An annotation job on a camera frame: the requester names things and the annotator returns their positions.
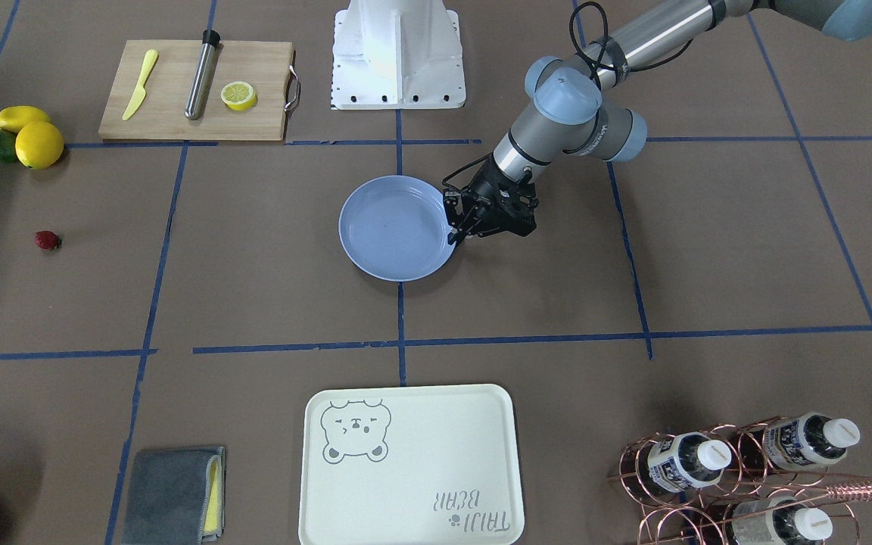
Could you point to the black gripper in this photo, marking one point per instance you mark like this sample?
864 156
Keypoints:
486 188

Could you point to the blue plate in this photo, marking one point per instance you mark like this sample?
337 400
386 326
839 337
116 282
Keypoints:
395 228

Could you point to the red strawberry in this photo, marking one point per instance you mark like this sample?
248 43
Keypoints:
47 240

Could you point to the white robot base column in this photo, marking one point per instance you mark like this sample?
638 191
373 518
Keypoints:
397 54

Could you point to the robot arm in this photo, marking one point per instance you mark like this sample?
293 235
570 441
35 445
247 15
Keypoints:
568 113

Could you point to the cream bear tray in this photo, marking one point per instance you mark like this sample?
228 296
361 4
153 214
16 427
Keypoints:
411 465

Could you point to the lemon half slice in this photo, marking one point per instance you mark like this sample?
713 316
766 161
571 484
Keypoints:
239 96

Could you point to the steel cylinder black cap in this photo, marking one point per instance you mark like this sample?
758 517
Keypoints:
207 59

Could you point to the dark drink bottle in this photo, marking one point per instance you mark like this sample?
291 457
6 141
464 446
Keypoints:
810 441
687 461
778 520

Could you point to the yellow plastic knife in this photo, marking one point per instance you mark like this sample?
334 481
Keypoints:
140 92

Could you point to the dark drink bottle back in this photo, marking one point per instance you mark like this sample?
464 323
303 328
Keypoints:
810 441

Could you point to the grey yellow cloth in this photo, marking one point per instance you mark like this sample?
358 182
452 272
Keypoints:
176 496

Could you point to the round yellow lemon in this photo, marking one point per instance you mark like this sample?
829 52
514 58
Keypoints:
39 145

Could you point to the dark drink bottle front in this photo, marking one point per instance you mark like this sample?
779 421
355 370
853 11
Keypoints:
778 520

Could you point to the oval yellow lemon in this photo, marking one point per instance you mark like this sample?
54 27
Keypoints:
13 119

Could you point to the copper wire bottle rack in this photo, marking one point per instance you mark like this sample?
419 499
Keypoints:
700 516

